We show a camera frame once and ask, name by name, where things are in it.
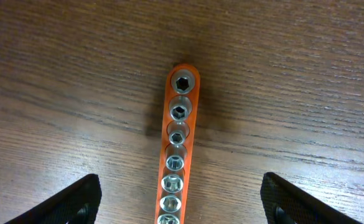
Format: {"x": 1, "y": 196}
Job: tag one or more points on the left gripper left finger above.
{"x": 77, "y": 203}

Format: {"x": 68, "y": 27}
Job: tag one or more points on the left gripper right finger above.
{"x": 283, "y": 202}

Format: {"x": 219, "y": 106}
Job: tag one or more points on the orange socket bit holder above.
{"x": 177, "y": 143}

